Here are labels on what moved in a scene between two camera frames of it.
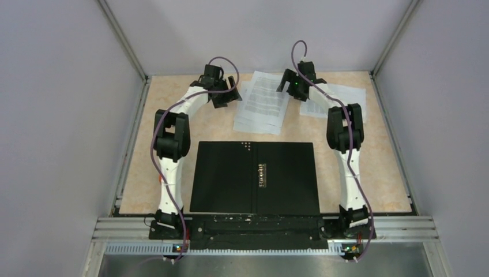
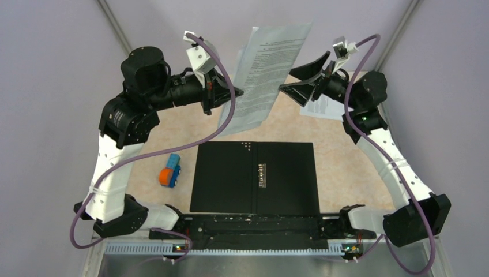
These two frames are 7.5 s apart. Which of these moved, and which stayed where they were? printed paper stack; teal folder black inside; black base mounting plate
Moved: printed paper stack
Stayed: black base mounting plate; teal folder black inside
